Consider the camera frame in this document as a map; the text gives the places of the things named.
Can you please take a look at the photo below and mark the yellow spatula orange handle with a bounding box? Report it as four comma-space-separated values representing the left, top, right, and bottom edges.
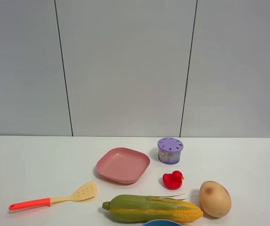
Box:
8, 181, 97, 211

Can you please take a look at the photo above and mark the red rubber duck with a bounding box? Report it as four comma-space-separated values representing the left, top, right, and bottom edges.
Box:
162, 170, 184, 190

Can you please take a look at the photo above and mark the blue bowl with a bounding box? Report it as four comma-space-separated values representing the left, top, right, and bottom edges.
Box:
142, 219, 182, 226

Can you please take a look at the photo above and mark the pink square plate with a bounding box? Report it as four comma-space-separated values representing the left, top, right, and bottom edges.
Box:
96, 147, 151, 185

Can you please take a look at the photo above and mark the toy corn cob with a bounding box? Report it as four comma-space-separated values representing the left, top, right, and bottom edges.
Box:
102, 194, 203, 224

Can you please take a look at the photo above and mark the brown potato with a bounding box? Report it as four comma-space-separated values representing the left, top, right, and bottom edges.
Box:
199, 181, 232, 218

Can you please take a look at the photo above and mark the purple lidded air freshener can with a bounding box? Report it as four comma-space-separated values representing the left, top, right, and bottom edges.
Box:
157, 137, 183, 165

